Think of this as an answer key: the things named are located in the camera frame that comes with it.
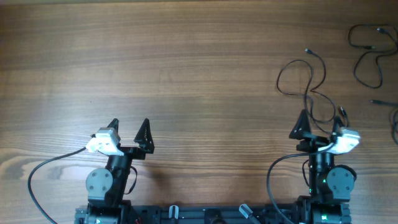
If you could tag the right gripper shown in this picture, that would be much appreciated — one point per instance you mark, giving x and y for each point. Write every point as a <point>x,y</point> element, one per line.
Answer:
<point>312,142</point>

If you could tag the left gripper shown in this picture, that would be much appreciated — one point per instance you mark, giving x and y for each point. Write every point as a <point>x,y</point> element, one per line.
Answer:
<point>146,144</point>

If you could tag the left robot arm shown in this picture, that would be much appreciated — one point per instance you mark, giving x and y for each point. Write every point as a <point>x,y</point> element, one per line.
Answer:
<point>107,186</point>

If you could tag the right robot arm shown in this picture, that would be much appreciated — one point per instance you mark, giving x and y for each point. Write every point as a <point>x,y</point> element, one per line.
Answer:
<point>330,185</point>

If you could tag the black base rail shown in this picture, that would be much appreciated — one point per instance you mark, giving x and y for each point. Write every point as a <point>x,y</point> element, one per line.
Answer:
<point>217,214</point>

